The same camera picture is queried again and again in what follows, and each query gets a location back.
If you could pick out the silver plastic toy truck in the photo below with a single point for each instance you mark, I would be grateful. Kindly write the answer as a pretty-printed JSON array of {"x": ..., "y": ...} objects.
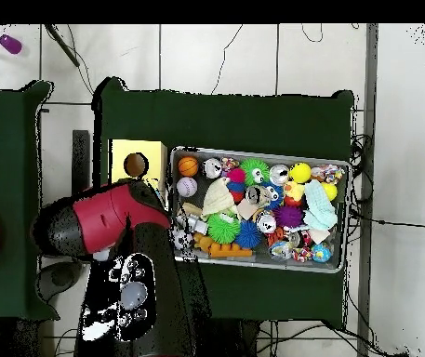
[{"x": 194, "y": 224}]

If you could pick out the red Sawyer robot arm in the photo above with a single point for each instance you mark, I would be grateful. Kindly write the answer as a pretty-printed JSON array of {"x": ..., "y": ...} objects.
[{"x": 104, "y": 219}]

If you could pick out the shallow metal mesh bin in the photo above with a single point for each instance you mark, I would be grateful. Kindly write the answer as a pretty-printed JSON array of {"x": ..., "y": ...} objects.
[{"x": 189, "y": 153}]

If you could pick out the wooden box with three holes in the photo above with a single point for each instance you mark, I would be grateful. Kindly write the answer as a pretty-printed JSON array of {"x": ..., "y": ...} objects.
[{"x": 152, "y": 156}]

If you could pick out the white toy baseball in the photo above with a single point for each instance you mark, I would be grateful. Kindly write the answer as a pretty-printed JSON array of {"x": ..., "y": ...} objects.
[{"x": 186, "y": 186}]

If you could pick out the large green fuzzy eyed ball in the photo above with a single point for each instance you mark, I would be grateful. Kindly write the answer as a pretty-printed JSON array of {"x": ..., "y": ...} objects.
[{"x": 224, "y": 227}]

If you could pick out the orange toy basketball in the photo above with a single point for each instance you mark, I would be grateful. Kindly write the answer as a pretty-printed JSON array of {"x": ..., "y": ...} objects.
[{"x": 188, "y": 166}]

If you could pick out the small green fuzzy eyed ball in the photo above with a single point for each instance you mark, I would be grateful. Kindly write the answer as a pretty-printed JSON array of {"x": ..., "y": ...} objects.
[{"x": 253, "y": 171}]

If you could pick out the black and white soccer ball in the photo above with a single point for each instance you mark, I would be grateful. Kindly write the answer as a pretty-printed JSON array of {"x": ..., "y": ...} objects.
[{"x": 183, "y": 240}]

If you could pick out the blue fuzzy eyed ball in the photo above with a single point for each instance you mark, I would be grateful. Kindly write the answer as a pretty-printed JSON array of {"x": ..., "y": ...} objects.
[{"x": 277, "y": 195}]

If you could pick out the purple spiky ball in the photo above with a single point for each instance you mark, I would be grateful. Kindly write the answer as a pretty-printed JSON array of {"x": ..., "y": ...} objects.
[{"x": 288, "y": 216}]

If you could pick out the dark green tablecloth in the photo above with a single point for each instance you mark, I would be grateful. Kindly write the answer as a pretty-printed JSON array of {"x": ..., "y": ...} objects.
[
  {"x": 7, "y": 148},
  {"x": 234, "y": 119}
]

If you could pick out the yellow smiley ball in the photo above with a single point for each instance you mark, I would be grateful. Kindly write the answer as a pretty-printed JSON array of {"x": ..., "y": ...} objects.
[{"x": 300, "y": 173}]

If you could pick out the light blue cloth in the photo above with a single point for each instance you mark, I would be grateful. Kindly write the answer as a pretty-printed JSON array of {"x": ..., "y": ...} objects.
[{"x": 320, "y": 208}]

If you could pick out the black rod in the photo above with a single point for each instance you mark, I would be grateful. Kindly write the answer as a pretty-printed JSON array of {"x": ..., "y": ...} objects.
[{"x": 63, "y": 46}]

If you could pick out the purple bottle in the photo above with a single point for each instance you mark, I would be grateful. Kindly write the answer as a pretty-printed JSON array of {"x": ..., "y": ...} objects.
[{"x": 10, "y": 44}]

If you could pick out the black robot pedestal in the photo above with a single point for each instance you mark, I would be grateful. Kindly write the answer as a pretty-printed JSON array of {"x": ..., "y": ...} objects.
[{"x": 230, "y": 338}]

